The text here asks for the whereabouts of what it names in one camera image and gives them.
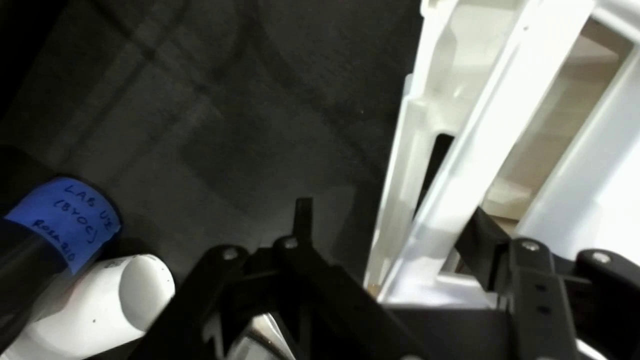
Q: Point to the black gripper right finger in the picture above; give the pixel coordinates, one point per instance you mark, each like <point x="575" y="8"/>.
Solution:
<point x="532" y="300"/>

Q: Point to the white plastic box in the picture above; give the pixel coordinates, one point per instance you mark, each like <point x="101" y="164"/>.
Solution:
<point x="400" y="167"/>

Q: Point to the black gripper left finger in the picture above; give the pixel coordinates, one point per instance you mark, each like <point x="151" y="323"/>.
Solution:
<point x="312" y="281"/>

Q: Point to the dark bottle blue tape label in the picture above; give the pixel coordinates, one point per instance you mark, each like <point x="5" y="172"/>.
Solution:
<point x="66" y="221"/>

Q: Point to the white plastic cylinder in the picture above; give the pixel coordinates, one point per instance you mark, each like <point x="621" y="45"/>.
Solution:
<point x="112" y="300"/>

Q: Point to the white plastic rack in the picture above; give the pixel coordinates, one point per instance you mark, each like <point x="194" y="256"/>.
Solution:
<point x="601" y="200"/>

